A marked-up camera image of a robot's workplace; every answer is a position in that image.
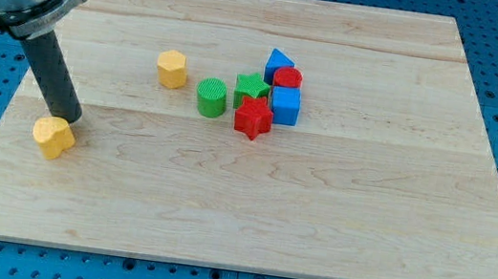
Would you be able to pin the yellow hexagon block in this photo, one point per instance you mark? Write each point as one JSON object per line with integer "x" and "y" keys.
{"x": 172, "y": 69}

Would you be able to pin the red star block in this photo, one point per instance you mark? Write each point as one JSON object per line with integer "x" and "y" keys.
{"x": 253, "y": 117}

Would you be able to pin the wooden board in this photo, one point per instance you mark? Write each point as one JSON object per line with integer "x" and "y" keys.
{"x": 387, "y": 174}

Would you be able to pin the blue cube block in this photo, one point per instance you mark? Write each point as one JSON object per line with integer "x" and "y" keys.
{"x": 285, "y": 105}

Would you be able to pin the green star block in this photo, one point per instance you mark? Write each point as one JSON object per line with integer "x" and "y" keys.
{"x": 249, "y": 85}

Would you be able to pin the green cylinder block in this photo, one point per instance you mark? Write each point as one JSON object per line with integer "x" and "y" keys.
{"x": 211, "y": 97}

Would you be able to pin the red cylinder block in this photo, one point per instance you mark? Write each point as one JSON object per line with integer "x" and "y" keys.
{"x": 287, "y": 77}

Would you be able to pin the blue triangle block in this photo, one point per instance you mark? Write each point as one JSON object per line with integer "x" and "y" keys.
{"x": 277, "y": 60}

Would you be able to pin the yellow heart block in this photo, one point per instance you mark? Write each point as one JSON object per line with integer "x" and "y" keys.
{"x": 53, "y": 136}

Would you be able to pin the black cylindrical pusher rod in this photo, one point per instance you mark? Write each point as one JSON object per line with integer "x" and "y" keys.
{"x": 52, "y": 76}

